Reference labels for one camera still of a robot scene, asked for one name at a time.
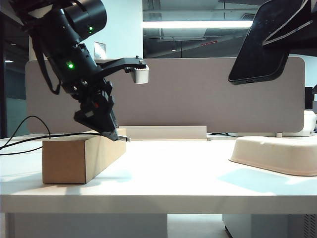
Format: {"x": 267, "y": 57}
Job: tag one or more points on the white divider clamp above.
{"x": 279, "y": 135}

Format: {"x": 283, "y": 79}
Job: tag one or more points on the long ceiling light strip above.
{"x": 198, "y": 24}

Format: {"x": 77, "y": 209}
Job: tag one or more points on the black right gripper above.
{"x": 314, "y": 11}

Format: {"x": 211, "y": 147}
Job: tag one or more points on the grey fabric desk divider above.
{"x": 193, "y": 99}

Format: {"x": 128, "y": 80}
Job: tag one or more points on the framed wall sign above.
{"x": 100, "y": 49}

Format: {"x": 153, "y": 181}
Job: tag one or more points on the white desktop appliance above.
{"x": 310, "y": 124}

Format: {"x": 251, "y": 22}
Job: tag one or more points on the brown cardboard box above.
{"x": 64, "y": 162}

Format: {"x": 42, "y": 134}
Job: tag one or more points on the black computer monitor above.
{"x": 308, "y": 98}

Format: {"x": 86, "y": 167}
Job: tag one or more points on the black ceiling spot lamp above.
{"x": 174, "y": 48}

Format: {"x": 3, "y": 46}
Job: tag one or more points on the black smartphone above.
{"x": 257, "y": 49}

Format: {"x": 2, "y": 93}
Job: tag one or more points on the white desk support panel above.
{"x": 86, "y": 226}

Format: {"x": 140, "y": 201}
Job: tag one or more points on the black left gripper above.
{"x": 94, "y": 94}

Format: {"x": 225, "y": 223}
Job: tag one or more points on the red ceiling sign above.
{"x": 209, "y": 43}

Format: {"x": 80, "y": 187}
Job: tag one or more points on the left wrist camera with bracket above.
{"x": 141, "y": 75}

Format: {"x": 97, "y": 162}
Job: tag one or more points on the white pulp paper tray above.
{"x": 277, "y": 156}

